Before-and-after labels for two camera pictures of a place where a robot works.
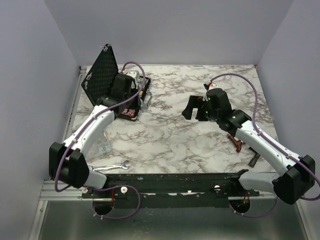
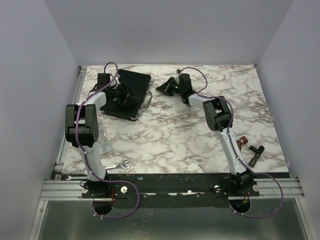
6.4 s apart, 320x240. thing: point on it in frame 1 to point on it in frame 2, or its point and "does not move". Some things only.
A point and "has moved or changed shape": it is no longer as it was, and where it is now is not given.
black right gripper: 195,101 to 165,88
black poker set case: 97,83 has moved or changed shape
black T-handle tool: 253,160 does not move
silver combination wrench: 122,165 does not move
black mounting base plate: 171,190 does not move
